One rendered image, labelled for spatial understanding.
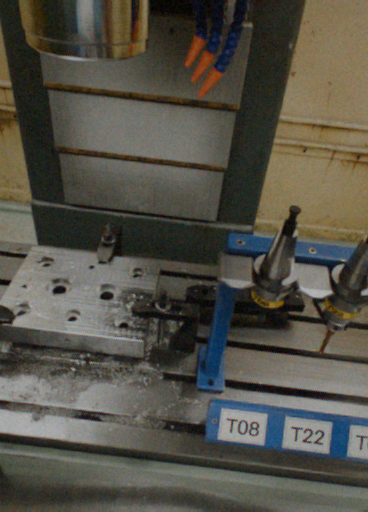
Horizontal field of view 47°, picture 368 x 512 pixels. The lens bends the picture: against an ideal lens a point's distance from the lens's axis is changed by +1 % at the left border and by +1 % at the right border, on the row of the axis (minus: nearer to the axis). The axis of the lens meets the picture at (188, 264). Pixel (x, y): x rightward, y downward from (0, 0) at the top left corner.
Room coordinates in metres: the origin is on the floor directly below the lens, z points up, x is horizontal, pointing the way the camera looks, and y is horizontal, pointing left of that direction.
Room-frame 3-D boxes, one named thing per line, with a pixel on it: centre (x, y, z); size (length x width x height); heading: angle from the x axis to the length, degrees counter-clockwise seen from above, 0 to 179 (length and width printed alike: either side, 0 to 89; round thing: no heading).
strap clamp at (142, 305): (0.56, 0.03, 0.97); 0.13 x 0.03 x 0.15; 89
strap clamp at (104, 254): (0.76, 0.19, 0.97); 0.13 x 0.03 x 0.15; 179
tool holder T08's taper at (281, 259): (0.46, -0.12, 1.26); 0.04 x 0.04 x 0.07
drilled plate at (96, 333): (0.61, 0.21, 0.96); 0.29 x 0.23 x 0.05; 89
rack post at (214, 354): (0.51, -0.07, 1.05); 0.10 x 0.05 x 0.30; 179
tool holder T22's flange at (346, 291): (0.45, -0.23, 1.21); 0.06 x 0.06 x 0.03
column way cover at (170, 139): (1.05, 0.16, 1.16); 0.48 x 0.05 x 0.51; 89
